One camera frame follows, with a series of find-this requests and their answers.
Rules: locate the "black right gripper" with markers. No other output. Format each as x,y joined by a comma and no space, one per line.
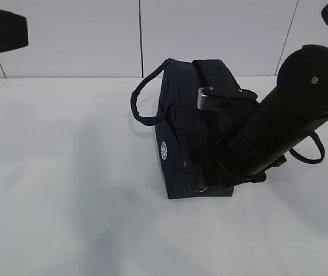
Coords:
226,166

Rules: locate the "navy blue lunch bag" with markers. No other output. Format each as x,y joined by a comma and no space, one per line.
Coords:
166,100

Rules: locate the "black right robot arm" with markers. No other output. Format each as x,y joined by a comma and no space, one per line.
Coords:
260,133

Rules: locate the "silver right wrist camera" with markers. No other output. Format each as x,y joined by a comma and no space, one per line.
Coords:
209,99

